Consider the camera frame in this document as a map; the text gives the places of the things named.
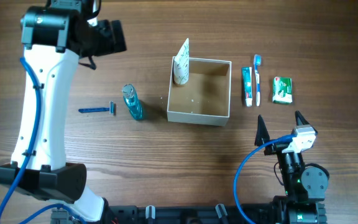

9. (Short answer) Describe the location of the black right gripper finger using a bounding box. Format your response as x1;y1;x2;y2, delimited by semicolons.
295;111;318;134
254;114;270;146

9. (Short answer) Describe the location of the blue mouthwash bottle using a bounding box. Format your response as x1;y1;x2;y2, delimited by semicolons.
122;84;144;120

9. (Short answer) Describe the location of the blue disposable razor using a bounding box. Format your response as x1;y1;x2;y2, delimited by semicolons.
78;101;116;114

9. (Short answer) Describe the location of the white leaf-print tube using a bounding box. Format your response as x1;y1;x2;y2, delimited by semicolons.
173;39;190;85

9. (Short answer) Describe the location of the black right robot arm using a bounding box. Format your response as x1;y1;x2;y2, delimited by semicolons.
253;111;329;224

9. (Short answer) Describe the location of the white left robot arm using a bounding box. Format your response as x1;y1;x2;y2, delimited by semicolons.
0;1;126;223

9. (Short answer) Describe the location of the green white soap pack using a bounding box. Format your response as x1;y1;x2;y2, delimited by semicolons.
272;77;293;104

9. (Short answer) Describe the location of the blue white toothpaste tube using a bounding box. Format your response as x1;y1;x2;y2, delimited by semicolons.
242;67;252;107

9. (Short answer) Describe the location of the white open box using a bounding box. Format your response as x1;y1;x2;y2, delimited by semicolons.
167;57;232;126

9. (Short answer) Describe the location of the blue white toothbrush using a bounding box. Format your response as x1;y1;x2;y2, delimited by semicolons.
254;54;262;106

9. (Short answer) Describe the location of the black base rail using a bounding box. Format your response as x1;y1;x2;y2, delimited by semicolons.
50;203;328;224

